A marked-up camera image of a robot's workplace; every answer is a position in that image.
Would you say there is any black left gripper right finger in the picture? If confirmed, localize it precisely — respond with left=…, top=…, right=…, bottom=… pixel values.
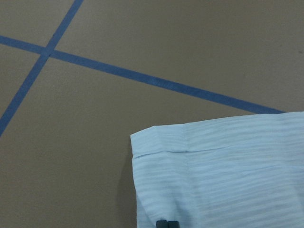
left=167, top=221, right=180, bottom=228

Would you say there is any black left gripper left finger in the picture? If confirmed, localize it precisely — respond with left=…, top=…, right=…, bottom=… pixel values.
left=156, top=220, right=168, bottom=228

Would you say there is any light blue button-up shirt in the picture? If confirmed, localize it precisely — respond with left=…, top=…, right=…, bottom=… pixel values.
left=130, top=112, right=304, bottom=228

